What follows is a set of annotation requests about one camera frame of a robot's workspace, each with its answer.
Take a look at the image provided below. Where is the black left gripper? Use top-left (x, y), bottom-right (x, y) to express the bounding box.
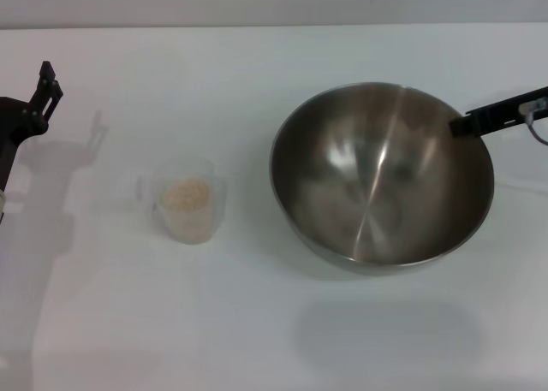
top-left (0, 60), bottom-right (64, 193)

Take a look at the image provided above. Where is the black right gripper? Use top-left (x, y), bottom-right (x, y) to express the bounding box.
top-left (449, 86), bottom-right (548, 139)

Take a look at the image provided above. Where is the stainless steel mixing bowl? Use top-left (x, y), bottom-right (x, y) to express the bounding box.
top-left (269, 81), bottom-right (496, 276)

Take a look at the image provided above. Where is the uncooked beige rice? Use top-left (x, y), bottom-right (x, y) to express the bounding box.
top-left (164, 177), bottom-right (213, 238)

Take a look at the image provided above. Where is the clear plastic measuring cup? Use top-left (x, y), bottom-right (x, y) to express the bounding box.
top-left (135, 157), bottom-right (228, 246)

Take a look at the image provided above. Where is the grey right gripper cable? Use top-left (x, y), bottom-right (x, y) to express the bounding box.
top-left (520, 98), bottom-right (548, 146)

